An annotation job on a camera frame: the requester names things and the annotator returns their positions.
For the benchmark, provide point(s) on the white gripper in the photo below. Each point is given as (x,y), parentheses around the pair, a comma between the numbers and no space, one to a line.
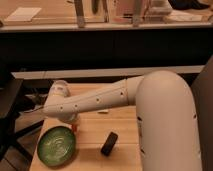
(72,119)

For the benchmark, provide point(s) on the red pepper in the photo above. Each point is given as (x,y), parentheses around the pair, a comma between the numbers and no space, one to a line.
(74,127)

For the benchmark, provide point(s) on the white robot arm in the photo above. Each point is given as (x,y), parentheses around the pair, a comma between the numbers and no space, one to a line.
(165,109)

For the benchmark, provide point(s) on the green ceramic bowl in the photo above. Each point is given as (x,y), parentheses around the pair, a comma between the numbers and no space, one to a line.
(56,146)

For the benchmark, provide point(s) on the white sponge block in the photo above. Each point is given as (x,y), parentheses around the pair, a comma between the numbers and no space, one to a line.
(105,111)

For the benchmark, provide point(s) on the white paper cup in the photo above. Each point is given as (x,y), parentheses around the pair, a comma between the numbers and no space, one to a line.
(60,86)

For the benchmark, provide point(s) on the black rectangular block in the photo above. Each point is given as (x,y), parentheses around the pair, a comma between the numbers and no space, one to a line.
(109,144)

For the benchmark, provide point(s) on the black chair left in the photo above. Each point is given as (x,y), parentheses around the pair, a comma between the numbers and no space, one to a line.
(12,102)

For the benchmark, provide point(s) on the white paper sheet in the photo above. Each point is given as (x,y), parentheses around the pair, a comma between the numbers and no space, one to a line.
(23,14)

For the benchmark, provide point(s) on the grey metal post left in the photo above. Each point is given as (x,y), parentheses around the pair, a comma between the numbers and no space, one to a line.
(79,13)

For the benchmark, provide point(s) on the grey metal post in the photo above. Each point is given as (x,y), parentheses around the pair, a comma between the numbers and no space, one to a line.
(136,13)
(79,13)

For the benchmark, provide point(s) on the grey metal post right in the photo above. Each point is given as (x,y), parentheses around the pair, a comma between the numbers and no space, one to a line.
(136,13)

